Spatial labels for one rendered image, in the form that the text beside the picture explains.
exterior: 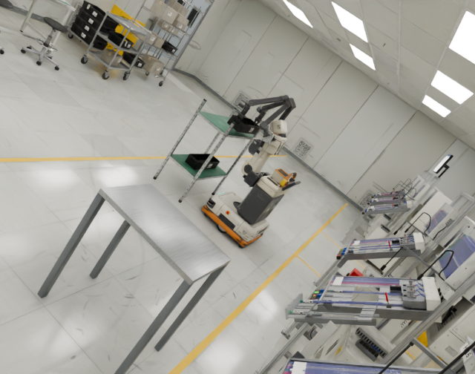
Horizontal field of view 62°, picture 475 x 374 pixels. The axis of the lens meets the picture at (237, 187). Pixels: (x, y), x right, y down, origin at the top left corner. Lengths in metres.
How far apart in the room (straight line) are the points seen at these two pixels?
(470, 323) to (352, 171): 8.96
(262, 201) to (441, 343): 2.27
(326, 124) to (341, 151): 0.87
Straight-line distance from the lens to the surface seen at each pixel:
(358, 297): 4.33
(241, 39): 12.75
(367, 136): 11.47
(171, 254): 2.01
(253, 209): 4.35
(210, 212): 4.51
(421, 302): 2.82
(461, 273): 2.72
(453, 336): 2.86
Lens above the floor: 1.82
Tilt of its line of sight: 17 degrees down
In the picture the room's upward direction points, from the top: 36 degrees clockwise
